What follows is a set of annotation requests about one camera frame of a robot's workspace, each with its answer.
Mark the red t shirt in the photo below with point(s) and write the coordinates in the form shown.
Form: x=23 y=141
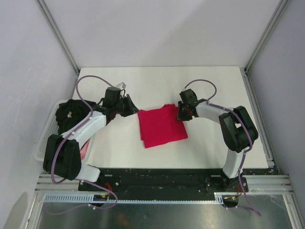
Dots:
x=160 y=126

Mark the left aluminium frame post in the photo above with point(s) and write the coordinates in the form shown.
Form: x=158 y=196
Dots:
x=57 y=34

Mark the aluminium frame post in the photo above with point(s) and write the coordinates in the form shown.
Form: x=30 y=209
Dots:
x=271 y=25
x=57 y=34

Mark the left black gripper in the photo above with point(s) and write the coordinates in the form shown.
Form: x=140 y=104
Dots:
x=132 y=109

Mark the right aluminium frame post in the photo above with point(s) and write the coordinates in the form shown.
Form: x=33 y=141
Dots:
x=271 y=25

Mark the white slotted cable duct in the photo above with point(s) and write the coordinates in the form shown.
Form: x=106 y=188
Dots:
x=98 y=199

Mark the black t shirt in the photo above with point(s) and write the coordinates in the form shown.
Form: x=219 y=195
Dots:
x=70 y=113

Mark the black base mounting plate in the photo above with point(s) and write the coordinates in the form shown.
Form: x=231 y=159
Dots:
x=167 y=184

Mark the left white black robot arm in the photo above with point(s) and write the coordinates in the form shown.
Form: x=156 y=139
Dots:
x=62 y=155

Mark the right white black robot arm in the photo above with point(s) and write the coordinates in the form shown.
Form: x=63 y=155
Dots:
x=238 y=130

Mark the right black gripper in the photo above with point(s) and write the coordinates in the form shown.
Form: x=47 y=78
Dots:
x=180 y=116

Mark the white plastic laundry basket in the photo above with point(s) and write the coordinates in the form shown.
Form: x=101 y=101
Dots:
x=51 y=128

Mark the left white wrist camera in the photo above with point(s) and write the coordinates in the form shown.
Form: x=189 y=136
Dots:
x=121 y=86

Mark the pink garment in basket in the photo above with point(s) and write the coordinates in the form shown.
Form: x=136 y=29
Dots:
x=84 y=149

